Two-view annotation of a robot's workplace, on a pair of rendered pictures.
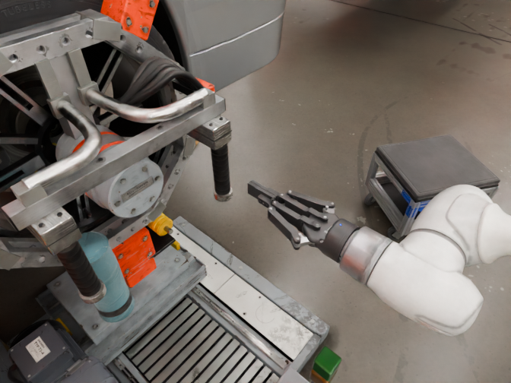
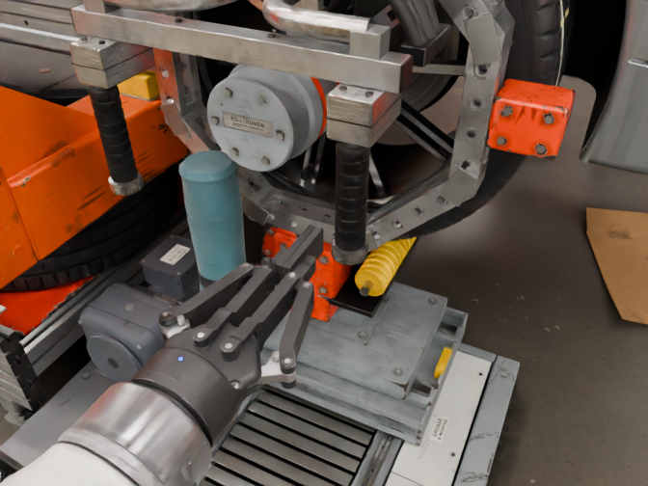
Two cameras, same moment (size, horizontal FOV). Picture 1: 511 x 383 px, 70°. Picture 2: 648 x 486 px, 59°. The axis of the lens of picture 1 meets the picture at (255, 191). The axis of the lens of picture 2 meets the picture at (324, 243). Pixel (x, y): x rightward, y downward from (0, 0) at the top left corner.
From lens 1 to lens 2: 0.65 m
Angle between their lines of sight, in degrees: 55
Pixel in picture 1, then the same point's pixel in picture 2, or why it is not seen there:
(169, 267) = (380, 365)
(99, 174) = (161, 34)
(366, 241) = (116, 405)
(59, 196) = (115, 24)
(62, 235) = (87, 64)
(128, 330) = not seen: hidden behind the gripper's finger
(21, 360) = (161, 248)
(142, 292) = (323, 350)
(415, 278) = not seen: outside the picture
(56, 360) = (166, 277)
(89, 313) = not seen: hidden behind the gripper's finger
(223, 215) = (584, 441)
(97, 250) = (201, 173)
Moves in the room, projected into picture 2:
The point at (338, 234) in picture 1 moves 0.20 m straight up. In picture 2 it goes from (154, 362) to (81, 90)
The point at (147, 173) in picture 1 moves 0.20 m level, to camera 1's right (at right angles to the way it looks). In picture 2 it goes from (265, 112) to (303, 199)
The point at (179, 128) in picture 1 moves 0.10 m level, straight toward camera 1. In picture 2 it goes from (290, 54) to (197, 71)
